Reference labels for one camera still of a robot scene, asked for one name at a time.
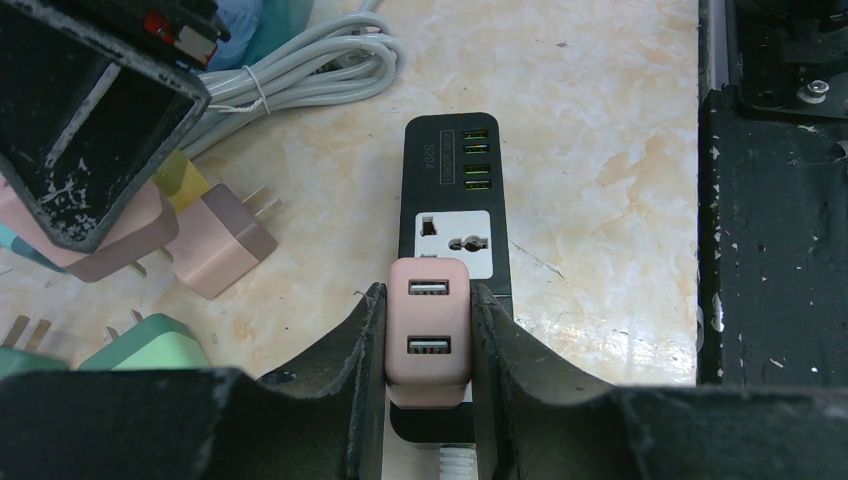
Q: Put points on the black power strip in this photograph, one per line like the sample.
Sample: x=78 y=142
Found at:
x=452 y=205

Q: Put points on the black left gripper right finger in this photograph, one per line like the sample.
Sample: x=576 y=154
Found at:
x=538 y=416

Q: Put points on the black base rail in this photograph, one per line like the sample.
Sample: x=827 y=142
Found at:
x=772 y=193

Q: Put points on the teal plastic basin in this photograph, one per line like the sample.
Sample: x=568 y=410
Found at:
x=279 y=21

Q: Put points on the lavender cloth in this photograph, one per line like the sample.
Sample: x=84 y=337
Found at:
x=241 y=17

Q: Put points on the yellow USB charger plug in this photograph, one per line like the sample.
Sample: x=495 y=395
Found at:
x=180 y=180

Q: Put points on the green plug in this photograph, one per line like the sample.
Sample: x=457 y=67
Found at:
x=154 y=342
x=15 y=360

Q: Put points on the teal USB charger plug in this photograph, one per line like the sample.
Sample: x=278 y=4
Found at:
x=17 y=245

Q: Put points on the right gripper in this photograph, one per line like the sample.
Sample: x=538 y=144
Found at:
x=95 y=94

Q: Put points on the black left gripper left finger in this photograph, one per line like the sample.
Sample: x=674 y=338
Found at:
x=318 y=416

